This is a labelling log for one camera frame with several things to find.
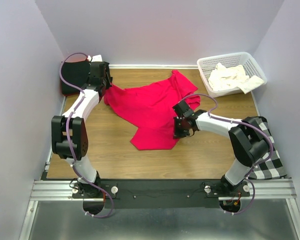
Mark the pink red t-shirt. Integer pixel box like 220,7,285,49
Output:
104,70,200,151

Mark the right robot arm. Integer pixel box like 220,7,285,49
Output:
172,100,274,197

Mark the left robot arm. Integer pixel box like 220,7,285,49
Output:
51,59,113,198

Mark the folded black t-shirt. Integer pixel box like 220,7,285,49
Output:
61,60,91,96

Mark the white baseboard strip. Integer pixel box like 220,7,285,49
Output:
109,64,198,70

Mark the white crumpled t-shirt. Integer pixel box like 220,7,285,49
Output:
208,62,265,94

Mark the white plastic laundry basket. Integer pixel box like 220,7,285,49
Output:
197,52,267,98

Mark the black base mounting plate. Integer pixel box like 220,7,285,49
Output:
72,178,251,210

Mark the black white checkered cloth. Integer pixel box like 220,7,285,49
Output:
247,116,291,180

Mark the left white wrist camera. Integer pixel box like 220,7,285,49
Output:
86,54,103,63

